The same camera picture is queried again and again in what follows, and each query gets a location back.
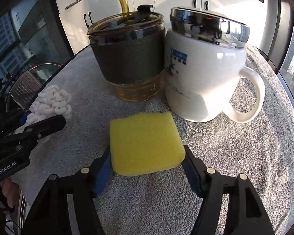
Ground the person's left hand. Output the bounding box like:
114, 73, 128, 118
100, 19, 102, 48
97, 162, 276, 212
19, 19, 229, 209
2, 178, 20, 208

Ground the white chenille scrubber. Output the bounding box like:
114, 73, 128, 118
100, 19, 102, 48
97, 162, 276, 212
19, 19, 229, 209
25, 85, 72, 126

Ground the white ceramic mug chrome lid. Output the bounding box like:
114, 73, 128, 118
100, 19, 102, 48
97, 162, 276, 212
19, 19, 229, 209
165, 7, 265, 124

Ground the amber glass tumbler green sleeve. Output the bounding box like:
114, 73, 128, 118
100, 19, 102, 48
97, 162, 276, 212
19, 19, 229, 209
87, 4, 166, 102

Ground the metal mesh chair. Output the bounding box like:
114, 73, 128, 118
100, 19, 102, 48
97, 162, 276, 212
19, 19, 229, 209
1, 62, 63, 112

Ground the yellow wedge sponge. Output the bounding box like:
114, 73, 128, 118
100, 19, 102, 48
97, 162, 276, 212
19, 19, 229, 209
110, 112, 185, 177

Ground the white cabinet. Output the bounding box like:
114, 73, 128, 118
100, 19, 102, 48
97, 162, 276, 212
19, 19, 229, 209
56, 0, 267, 53

